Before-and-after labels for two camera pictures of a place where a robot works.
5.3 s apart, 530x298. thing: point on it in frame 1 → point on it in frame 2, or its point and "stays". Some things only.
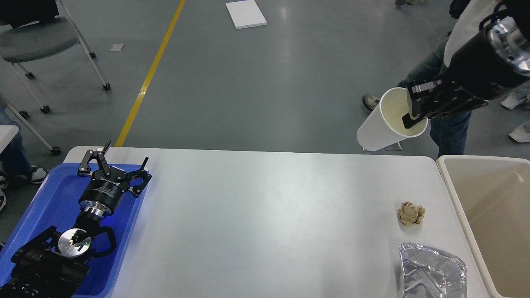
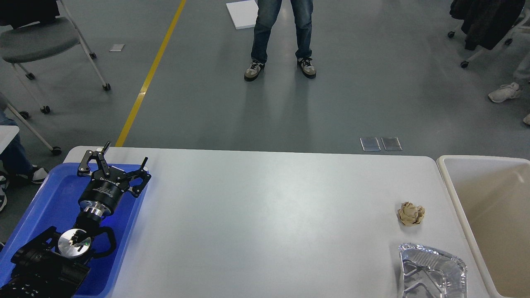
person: x=451 y=131 → x=268 y=12
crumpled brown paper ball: x=409 y=214 stays
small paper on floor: x=116 y=46 stays
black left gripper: x=103 y=194 stays
